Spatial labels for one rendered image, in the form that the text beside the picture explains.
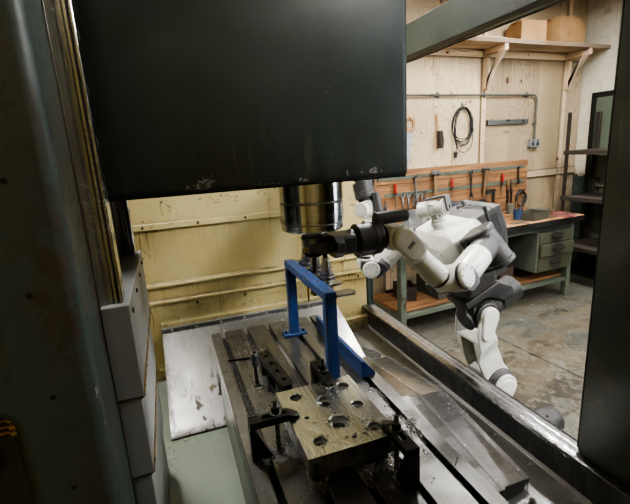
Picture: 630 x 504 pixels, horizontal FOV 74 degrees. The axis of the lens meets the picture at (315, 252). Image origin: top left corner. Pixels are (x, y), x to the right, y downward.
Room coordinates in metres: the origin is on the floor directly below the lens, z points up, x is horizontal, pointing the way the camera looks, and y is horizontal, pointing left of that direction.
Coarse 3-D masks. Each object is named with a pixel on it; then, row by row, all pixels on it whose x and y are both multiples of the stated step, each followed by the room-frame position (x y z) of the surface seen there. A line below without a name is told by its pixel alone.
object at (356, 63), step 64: (128, 0) 0.81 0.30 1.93; (192, 0) 0.85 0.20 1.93; (256, 0) 0.89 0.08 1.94; (320, 0) 0.93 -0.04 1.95; (384, 0) 0.98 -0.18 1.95; (128, 64) 0.81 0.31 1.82; (192, 64) 0.84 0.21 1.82; (256, 64) 0.88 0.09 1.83; (320, 64) 0.93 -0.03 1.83; (384, 64) 0.98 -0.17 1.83; (128, 128) 0.80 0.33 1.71; (192, 128) 0.84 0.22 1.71; (256, 128) 0.88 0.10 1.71; (320, 128) 0.93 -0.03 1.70; (384, 128) 0.98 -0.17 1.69; (128, 192) 0.80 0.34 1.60; (192, 192) 0.84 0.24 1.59
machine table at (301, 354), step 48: (240, 336) 1.66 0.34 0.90; (240, 384) 1.33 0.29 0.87; (384, 384) 1.23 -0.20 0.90; (240, 432) 1.03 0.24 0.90; (432, 432) 0.98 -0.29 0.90; (288, 480) 0.84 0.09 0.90; (336, 480) 0.83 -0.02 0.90; (384, 480) 0.82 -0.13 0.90; (432, 480) 0.81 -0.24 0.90; (480, 480) 0.80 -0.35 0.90
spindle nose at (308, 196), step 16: (288, 192) 0.99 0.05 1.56; (304, 192) 0.97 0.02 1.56; (320, 192) 0.97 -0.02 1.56; (336, 192) 1.00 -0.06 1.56; (288, 208) 0.99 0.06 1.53; (304, 208) 0.97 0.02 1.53; (320, 208) 0.97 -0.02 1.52; (336, 208) 0.99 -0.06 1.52; (288, 224) 0.99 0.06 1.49; (304, 224) 0.97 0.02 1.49; (320, 224) 0.97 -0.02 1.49; (336, 224) 1.00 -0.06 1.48
